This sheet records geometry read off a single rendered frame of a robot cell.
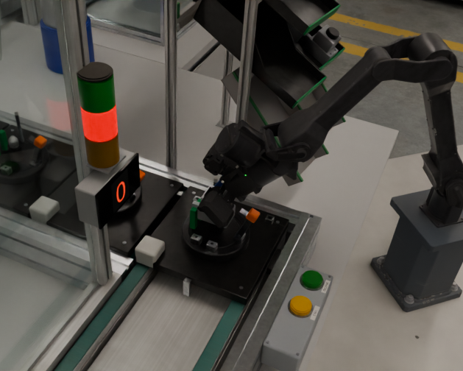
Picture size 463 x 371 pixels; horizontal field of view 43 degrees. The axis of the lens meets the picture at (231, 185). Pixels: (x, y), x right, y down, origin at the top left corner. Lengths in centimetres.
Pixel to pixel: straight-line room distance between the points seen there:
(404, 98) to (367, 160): 209
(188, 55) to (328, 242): 94
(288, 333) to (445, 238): 35
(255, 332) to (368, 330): 27
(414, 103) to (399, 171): 207
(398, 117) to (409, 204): 232
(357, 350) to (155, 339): 40
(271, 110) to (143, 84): 65
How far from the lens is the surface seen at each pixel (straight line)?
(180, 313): 114
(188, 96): 182
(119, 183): 94
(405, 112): 359
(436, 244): 116
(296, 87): 124
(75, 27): 81
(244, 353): 105
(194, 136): 165
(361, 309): 127
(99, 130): 86
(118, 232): 121
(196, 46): 211
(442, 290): 133
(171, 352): 109
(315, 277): 115
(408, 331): 127
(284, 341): 107
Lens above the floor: 183
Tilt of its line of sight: 40 degrees down
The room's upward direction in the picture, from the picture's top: 5 degrees clockwise
